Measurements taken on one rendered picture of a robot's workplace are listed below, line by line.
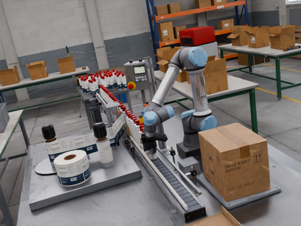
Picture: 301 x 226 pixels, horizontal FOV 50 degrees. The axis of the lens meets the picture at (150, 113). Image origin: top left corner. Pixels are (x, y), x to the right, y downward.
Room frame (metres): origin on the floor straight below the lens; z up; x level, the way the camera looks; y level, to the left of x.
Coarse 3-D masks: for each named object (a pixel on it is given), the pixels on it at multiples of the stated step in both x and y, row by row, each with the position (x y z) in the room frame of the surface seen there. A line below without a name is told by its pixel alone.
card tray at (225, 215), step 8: (224, 208) 1.30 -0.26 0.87; (216, 216) 1.30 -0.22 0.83; (224, 216) 1.29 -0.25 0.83; (232, 216) 1.23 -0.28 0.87; (192, 224) 1.28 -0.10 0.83; (200, 224) 1.26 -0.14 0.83; (208, 224) 1.25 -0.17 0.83; (216, 224) 1.25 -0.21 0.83; (224, 224) 1.24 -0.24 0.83; (232, 224) 1.23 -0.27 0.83; (240, 224) 1.17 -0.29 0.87
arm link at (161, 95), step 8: (176, 56) 2.01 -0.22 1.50; (168, 64) 2.05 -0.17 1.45; (176, 64) 2.00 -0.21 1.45; (168, 72) 2.00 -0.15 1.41; (176, 72) 2.00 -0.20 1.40; (168, 80) 1.97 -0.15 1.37; (160, 88) 1.96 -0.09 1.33; (168, 88) 1.96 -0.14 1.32; (160, 96) 1.93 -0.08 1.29; (152, 104) 1.91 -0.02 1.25; (160, 104) 1.91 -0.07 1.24; (144, 112) 1.94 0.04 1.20
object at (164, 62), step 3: (180, 48) 5.22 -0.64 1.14; (162, 60) 5.13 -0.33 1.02; (165, 60) 5.05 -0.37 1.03; (156, 63) 5.11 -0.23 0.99; (159, 63) 5.01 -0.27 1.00; (162, 63) 4.94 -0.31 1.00; (165, 63) 4.86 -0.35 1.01; (168, 63) 4.97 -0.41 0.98; (165, 66) 5.12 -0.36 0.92; (168, 66) 4.99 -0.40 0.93; (165, 69) 5.14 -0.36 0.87; (165, 72) 5.16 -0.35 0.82
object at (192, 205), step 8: (128, 136) 2.43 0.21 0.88; (152, 160) 1.92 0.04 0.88; (160, 160) 1.90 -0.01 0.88; (152, 168) 1.81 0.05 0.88; (160, 168) 1.79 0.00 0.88; (168, 176) 1.67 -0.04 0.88; (176, 184) 1.57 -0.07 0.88; (176, 192) 1.49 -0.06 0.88; (184, 192) 1.48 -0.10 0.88; (184, 200) 1.41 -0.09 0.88; (192, 200) 1.39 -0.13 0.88; (192, 208) 1.33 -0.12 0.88; (200, 208) 1.32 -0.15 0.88
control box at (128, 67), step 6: (126, 66) 2.21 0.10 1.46; (132, 66) 2.20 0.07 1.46; (126, 72) 2.22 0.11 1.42; (132, 72) 2.20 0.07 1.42; (126, 78) 2.23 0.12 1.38; (132, 78) 2.21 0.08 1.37; (138, 84) 2.19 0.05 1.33; (144, 84) 2.18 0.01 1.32; (132, 90) 2.21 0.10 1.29; (138, 90) 2.21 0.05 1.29
